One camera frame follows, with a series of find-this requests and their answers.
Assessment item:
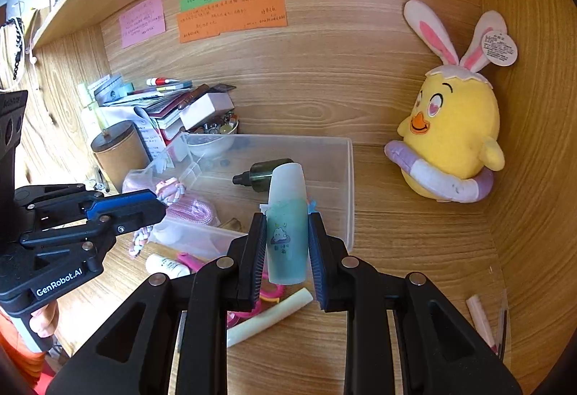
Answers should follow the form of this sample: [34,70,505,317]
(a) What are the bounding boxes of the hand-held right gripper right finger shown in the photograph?
[308,212,524,395]

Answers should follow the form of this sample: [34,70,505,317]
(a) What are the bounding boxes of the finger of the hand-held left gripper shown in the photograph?
[20,199,167,258]
[13,184,158,220]

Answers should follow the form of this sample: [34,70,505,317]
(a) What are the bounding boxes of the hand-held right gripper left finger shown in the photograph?
[45,212,269,395]

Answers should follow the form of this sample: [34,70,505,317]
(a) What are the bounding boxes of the teal bottle with white cap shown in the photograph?
[266,163,312,285]

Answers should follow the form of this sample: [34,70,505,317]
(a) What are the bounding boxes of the pink ropes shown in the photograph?
[123,167,221,259]

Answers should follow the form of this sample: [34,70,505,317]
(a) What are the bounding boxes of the dark green bottle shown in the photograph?
[232,158,294,193]

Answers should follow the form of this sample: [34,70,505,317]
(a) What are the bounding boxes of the clear plastic storage box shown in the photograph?
[149,133,354,258]

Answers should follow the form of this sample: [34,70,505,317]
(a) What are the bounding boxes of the person's left hand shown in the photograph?
[29,300,59,339]

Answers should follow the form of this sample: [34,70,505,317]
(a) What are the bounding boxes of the pink scissors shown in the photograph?
[177,252,286,326]

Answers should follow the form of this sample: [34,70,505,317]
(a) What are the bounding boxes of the brown mug with lid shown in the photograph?
[90,120,151,188]

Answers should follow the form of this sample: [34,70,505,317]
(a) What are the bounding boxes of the white pill bottle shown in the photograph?
[145,253,191,281]

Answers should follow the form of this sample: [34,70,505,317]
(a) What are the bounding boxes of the pale plastic tube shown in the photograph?
[226,288,313,348]

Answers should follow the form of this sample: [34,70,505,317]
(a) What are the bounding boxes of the orange clothing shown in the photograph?
[0,309,46,384]

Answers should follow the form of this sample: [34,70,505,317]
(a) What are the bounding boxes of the white lotion bottle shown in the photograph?
[83,106,105,139]

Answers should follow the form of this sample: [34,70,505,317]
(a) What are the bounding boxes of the white bowl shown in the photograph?
[187,134,235,157]

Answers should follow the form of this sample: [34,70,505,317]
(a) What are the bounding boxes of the stack of books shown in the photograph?
[94,75,237,141]

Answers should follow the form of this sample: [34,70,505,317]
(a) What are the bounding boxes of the white small box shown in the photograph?
[180,94,235,130]

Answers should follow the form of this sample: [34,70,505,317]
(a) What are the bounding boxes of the pink lip balm stick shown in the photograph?
[466,294,501,355]

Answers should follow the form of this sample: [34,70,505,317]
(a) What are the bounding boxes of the pink sticky note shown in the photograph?
[119,0,167,49]

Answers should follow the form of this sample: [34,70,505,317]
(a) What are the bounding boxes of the thin dark pen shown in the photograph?
[496,291,510,360]

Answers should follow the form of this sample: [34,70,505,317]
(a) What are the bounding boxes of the yellow chick plush toy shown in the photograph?
[384,0,519,203]

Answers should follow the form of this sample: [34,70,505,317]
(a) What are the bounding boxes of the orange sticky note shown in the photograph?
[177,0,288,44]

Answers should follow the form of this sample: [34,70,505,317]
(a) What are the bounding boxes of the black chain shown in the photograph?
[10,17,24,83]

